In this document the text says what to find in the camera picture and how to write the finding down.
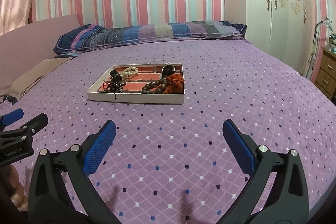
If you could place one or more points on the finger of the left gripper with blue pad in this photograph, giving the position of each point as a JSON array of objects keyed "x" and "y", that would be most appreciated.
[{"x": 29, "y": 129}]

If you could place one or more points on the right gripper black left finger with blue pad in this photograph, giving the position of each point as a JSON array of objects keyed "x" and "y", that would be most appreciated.
[{"x": 49, "y": 201}]

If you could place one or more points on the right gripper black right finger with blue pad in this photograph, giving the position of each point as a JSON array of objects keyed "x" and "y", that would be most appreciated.
[{"x": 276, "y": 191}]

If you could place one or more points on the black claw hair clip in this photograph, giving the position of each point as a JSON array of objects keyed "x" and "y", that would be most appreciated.
[{"x": 115, "y": 77}]

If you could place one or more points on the orange scrunchie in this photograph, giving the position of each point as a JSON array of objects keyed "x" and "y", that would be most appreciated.
[{"x": 175, "y": 84}]

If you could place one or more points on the black scrunchie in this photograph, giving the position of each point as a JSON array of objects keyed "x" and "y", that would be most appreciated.
[{"x": 168, "y": 70}]

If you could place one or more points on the white jewelry tray orange lining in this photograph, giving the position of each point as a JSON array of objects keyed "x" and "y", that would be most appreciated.
[{"x": 147, "y": 87}]

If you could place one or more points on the person left hand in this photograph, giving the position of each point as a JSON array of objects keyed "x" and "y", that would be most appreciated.
[{"x": 18, "y": 197}]

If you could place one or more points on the beige folded cloth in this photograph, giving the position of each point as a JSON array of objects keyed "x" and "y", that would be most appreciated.
[{"x": 24, "y": 83}]

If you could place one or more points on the pink headboard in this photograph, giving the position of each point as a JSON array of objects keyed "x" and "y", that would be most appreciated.
[{"x": 27, "y": 46}]

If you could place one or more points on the purple patterned bedspread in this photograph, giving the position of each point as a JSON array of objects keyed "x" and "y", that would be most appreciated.
[{"x": 170, "y": 163}]

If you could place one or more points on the cream pearl scrunchie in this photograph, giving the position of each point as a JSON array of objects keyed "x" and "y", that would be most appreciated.
[{"x": 129, "y": 73}]

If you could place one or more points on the striped patchwork pillow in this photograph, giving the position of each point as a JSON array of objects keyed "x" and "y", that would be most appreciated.
[{"x": 92, "y": 37}]

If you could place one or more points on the wooden drawer nightstand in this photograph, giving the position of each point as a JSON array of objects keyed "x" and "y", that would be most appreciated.
[{"x": 326, "y": 76}]

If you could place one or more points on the silver desk lamp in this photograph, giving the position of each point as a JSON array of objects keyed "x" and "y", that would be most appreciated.
[{"x": 313, "y": 56}]

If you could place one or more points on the white wardrobe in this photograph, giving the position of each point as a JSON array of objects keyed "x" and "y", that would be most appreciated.
[{"x": 281, "y": 28}]

